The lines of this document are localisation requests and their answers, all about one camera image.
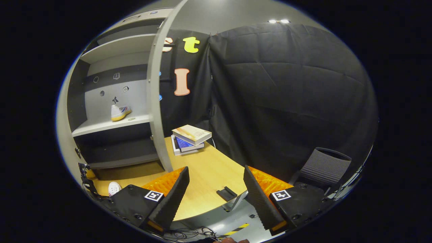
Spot yellow black floor tape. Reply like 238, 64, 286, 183
221, 223, 250, 237

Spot white shoe cabinet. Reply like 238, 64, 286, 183
66, 7, 174, 171

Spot small black block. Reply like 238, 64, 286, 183
216, 186, 238, 202

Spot black backdrop cloth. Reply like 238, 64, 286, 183
207, 22, 379, 189
159, 32, 213, 137

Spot grey mesh chair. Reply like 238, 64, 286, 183
290, 147, 353, 199

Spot grey metal bracket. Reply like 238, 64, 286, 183
223, 190, 249, 212

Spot white striped shoe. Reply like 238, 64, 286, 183
108, 181, 123, 197
111, 105, 132, 122

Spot white book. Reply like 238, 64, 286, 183
171, 135, 199, 156

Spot white shoe cabinet door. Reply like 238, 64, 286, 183
146, 0, 189, 172
56, 51, 85, 186

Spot blue book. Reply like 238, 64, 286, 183
175, 136, 205, 152

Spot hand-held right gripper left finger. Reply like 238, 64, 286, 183
106, 166, 190, 236

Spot white cabinet drawer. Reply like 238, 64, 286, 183
98, 7, 174, 34

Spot black floor cables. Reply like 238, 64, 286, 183
164, 227, 223, 242

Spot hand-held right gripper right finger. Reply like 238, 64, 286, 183
243, 165, 333, 237

